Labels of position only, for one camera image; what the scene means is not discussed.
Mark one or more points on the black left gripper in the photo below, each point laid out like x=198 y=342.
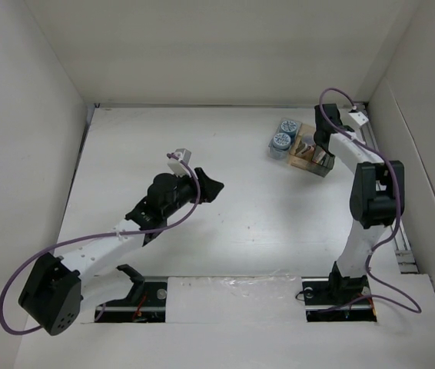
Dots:
x=210 y=187

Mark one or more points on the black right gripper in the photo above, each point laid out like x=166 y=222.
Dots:
x=340 y=121

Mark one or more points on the clear jar of paper clips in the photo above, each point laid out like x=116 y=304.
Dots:
x=308 y=139

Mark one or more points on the pink highlighter pen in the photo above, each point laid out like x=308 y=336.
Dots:
x=321 y=157

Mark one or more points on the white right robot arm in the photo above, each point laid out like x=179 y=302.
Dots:
x=340 y=277

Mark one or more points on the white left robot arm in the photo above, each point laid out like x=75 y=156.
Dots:
x=56 y=289

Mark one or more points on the grey plastic bin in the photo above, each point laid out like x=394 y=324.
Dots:
x=322 y=171

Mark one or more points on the clear plastic bin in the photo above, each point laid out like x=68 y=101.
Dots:
x=292 y=142

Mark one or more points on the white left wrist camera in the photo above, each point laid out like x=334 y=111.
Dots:
x=178 y=160

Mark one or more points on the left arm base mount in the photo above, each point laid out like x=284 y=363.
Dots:
x=147 y=305

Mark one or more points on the aluminium rail on right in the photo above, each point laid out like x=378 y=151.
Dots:
x=377 y=202

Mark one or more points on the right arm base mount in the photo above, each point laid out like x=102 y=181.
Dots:
x=324 y=305

